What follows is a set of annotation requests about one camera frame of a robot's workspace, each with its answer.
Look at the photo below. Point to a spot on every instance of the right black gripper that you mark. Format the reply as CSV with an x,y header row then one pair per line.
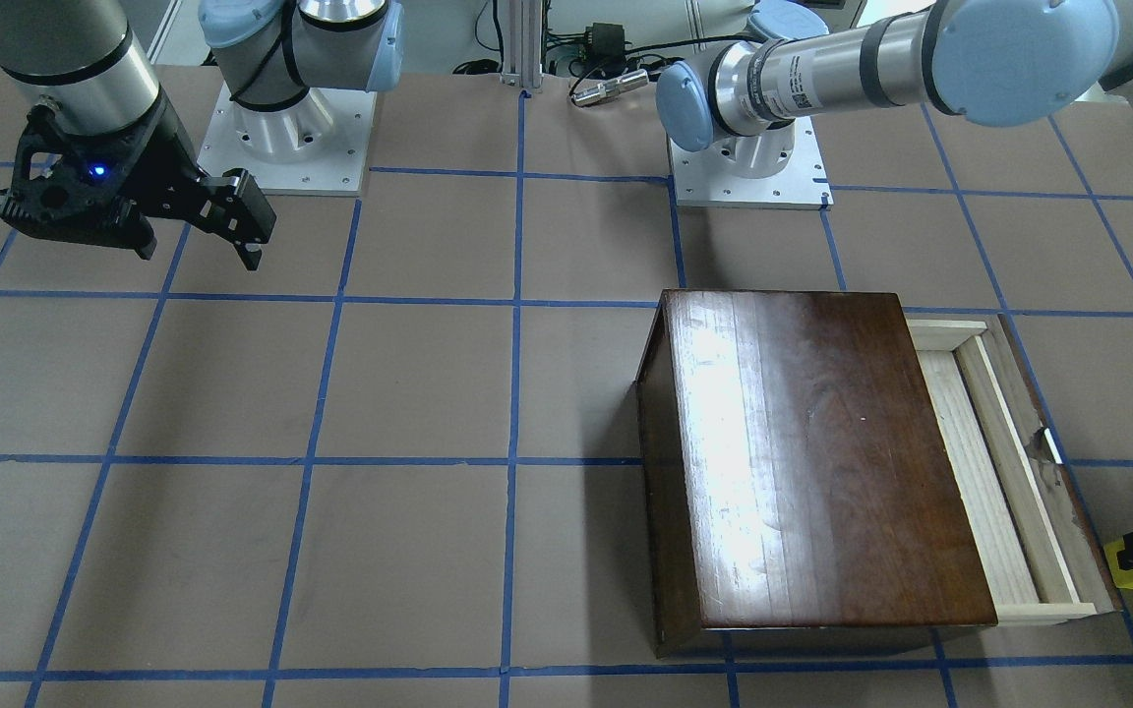
x,y
165,149

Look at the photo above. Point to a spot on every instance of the dark wooden drawer cabinet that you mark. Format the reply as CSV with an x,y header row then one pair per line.
x,y
798,488

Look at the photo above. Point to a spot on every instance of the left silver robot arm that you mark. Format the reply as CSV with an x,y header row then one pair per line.
x,y
983,156

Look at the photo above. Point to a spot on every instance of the black power adapter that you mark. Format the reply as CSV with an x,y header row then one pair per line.
x,y
604,43

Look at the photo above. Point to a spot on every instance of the silver metal cylinder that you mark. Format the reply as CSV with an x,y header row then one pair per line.
x,y
610,89

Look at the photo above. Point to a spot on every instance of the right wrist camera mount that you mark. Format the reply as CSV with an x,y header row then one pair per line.
x,y
47,191

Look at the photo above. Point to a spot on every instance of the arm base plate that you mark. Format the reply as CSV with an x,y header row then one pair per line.
x,y
317,148
781,169

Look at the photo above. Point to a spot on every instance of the aluminium frame post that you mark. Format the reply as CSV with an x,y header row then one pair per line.
x,y
521,43

